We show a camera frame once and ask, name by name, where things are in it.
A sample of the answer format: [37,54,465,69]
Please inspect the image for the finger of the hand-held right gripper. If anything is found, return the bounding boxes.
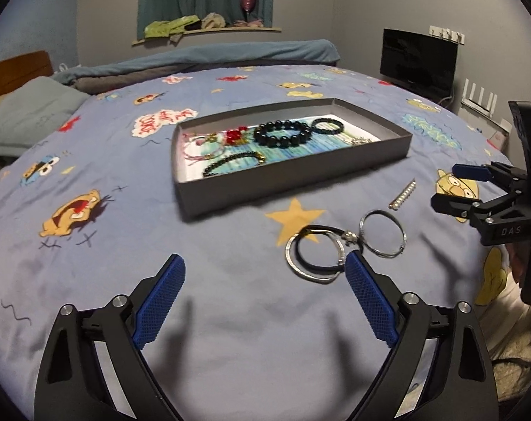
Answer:
[431,192,507,229]
[452,162,527,196]

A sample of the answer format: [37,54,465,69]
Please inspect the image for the pink string bracelet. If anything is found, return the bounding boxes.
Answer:
[182,134,224,163]

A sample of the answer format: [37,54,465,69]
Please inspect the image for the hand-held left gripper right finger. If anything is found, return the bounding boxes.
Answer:
[344,250,499,421]

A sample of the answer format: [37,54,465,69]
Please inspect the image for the blue cartoon printed bedsheet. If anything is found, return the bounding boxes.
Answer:
[0,64,531,421]

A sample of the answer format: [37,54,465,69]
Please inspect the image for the green cloth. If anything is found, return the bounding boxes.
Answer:
[143,15,201,39]

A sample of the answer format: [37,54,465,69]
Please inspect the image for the red bead bracelet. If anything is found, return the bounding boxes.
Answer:
[225,126,249,145]

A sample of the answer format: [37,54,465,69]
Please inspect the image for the printed blue-green paper sheet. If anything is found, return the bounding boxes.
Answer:
[184,116,376,182]

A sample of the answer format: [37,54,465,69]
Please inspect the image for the large black bead bracelet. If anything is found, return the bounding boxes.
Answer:
[253,119,312,149]

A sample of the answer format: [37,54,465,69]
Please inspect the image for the black flat screen monitor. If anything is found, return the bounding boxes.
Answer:
[379,28,459,102]

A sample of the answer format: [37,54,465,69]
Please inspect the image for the wooden window sill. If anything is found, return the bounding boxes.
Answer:
[132,26,282,47]

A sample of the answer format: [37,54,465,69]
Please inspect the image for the grey cardboard box tray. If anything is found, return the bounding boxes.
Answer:
[171,98,413,223]

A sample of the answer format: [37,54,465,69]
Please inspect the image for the silver bangle with charm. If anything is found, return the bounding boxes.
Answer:
[342,209,407,259]

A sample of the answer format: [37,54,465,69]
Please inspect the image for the person's right hand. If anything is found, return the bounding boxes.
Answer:
[506,241,530,288]

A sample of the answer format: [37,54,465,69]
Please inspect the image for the plain silver bangle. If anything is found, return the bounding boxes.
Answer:
[285,232,346,283]

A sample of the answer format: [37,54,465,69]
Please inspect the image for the blue blanket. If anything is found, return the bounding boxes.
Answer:
[51,39,341,86]

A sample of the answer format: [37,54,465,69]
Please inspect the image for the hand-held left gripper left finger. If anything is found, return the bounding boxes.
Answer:
[34,253,186,421]

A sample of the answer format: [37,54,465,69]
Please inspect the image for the wooden headboard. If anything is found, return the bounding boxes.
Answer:
[0,50,54,103]

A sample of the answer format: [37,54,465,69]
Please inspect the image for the white router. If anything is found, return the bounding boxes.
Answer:
[461,78,498,117]

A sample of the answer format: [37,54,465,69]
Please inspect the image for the black and gold bead bracelet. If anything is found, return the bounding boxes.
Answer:
[202,151,267,178]

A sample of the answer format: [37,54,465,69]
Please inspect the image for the person's light printed clothing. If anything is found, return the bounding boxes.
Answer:
[480,272,531,404]

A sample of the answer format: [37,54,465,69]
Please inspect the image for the black hair tie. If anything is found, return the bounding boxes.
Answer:
[295,225,346,273]

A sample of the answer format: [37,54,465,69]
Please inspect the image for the grey-blue pillow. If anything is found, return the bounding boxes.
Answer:
[0,76,93,157]

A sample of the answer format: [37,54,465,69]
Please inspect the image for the grey blanket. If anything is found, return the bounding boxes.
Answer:
[75,68,170,95]

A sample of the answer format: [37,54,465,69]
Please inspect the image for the dark blue bead bracelet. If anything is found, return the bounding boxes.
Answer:
[311,118,346,135]

